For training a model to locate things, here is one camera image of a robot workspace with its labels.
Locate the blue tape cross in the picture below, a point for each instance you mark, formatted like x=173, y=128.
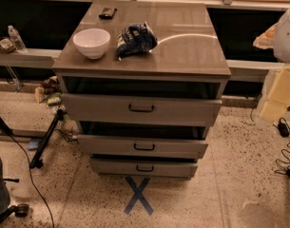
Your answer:
x=138, y=195

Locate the middle grey drawer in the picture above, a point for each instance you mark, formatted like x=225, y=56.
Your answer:
x=142, y=147

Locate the bottom grey drawer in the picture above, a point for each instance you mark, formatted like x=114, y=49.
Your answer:
x=144, y=168

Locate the black power adapter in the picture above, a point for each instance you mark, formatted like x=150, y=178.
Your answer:
x=283, y=128

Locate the clear plastic water bottle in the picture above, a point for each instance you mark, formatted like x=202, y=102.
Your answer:
x=16, y=39

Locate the snack pile on floor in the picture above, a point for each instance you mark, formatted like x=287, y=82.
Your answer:
x=49, y=92

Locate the black tripod leg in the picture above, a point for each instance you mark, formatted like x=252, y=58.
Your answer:
x=36, y=161

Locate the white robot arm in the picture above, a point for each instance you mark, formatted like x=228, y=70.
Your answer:
x=277, y=37

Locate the white ceramic bowl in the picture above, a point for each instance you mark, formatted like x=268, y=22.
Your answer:
x=92, y=43

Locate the grey side shelf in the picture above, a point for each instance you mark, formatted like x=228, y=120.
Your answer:
x=34, y=57

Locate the grey drawer cabinet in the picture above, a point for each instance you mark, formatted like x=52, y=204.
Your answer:
x=187, y=63

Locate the blue chip bag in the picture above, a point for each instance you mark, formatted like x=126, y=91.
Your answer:
x=135, y=39

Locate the office chair base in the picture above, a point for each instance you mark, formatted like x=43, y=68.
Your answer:
x=20, y=210

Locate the top grey drawer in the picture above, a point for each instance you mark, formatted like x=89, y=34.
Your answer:
x=141, y=110

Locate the crumpled item on shelf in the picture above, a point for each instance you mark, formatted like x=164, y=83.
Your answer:
x=6, y=45

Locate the grey drawer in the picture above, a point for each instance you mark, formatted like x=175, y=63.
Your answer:
x=144, y=168
x=141, y=110
x=142, y=147

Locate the small black object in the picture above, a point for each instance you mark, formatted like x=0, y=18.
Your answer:
x=107, y=13

